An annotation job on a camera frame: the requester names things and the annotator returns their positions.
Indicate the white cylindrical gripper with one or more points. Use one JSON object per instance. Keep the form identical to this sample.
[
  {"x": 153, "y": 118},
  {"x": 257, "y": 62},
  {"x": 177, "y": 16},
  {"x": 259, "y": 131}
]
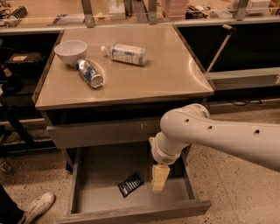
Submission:
[{"x": 164, "y": 157}]

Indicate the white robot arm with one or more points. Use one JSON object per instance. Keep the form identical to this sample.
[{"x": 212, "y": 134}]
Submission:
[{"x": 258, "y": 143}]

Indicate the open grey middle drawer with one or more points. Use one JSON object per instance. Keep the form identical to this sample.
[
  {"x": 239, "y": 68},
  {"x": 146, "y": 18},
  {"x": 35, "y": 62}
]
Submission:
[{"x": 96, "y": 199}]

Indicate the closed grey top drawer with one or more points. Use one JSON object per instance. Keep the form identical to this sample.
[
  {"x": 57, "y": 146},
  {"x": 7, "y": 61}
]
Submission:
[{"x": 104, "y": 133}]

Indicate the grey drawer cabinet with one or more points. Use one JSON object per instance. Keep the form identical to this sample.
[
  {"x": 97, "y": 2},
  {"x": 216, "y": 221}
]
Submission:
[{"x": 169, "y": 78}]

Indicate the blue silver soda can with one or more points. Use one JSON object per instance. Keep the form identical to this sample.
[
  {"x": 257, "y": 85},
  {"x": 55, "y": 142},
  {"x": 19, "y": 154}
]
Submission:
[{"x": 89, "y": 74}]

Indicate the clear plastic water bottle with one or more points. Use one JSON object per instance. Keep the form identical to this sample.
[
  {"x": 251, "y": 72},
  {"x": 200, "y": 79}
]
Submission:
[{"x": 126, "y": 53}]

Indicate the white sneaker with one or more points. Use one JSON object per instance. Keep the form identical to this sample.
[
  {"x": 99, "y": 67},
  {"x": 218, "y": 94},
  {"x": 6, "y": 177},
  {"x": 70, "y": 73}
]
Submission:
[{"x": 36, "y": 208}]

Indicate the white ceramic bowl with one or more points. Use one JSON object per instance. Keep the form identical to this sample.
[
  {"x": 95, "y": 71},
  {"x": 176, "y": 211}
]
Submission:
[{"x": 71, "y": 51}]

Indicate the dark trouser leg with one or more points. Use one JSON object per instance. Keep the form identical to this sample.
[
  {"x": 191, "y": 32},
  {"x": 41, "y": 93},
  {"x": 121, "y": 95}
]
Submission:
[{"x": 10, "y": 213}]

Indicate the pink plastic crate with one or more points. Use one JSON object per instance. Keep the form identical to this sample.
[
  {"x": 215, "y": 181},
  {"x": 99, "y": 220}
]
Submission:
[{"x": 174, "y": 9}]

